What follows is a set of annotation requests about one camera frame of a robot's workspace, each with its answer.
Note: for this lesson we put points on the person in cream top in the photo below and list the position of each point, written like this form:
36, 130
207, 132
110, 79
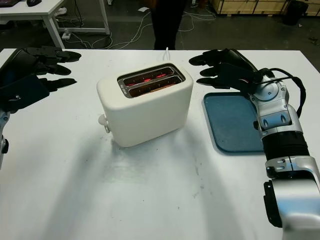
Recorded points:
165, 22

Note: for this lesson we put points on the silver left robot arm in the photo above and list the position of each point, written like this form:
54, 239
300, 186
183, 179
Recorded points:
2, 140

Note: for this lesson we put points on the white paper sheet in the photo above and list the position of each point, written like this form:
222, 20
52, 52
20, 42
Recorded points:
142, 9

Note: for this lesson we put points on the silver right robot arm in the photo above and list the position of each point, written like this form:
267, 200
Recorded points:
280, 120

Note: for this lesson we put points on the white power strip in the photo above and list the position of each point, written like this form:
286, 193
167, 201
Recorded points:
66, 33

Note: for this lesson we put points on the black waste bin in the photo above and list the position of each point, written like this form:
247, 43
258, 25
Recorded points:
295, 12

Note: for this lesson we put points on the white metal-legged desk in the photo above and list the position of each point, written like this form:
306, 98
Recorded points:
50, 7

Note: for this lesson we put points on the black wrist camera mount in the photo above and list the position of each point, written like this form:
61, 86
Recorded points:
22, 95
232, 75

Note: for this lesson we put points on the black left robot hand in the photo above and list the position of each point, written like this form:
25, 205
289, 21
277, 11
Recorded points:
20, 65

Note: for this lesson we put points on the blue plastic tray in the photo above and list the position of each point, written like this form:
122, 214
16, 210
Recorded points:
230, 122

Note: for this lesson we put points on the black computer mouse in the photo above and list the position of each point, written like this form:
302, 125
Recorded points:
33, 2

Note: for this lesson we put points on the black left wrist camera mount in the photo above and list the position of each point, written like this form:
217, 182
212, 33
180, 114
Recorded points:
22, 95

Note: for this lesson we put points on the cream two-slot toaster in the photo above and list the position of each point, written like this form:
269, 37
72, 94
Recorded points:
147, 117

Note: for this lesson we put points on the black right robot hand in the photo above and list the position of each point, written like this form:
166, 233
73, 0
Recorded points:
237, 58

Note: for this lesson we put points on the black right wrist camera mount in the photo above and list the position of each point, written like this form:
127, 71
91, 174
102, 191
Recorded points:
232, 75

